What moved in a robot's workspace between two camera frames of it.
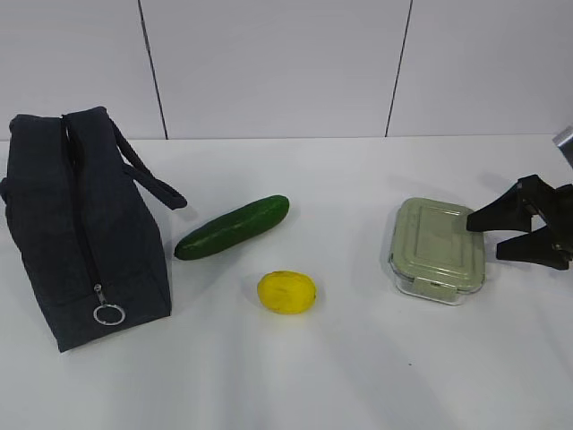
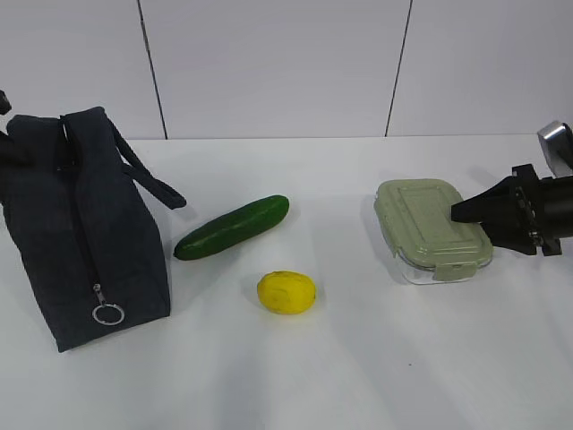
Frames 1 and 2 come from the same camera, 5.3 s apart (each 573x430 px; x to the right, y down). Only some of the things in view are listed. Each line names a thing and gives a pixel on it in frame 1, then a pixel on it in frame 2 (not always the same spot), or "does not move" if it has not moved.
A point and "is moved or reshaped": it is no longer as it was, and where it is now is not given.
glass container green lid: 432,255 is moved or reshaped
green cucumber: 238,227 does not move
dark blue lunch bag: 79,204 does not move
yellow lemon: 286,292 does not move
